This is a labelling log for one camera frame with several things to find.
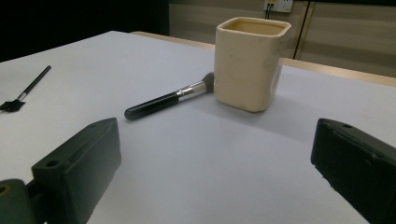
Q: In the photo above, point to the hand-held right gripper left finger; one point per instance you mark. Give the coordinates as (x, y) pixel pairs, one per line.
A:
(77, 168)

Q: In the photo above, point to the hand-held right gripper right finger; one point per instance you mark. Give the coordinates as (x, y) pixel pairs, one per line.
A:
(358, 168)

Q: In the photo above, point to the thin black fan brush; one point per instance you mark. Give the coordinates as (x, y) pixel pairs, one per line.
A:
(31, 85)

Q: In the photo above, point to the beige square ceramic holder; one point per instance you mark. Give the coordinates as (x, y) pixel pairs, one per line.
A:
(246, 68)

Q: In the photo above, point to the large black makeup brush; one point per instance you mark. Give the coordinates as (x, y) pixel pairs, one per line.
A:
(155, 105)

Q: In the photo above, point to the white table mat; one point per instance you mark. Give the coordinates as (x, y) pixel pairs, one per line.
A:
(202, 155)

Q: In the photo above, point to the white wall socket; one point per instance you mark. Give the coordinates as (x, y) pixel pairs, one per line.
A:
(280, 5)

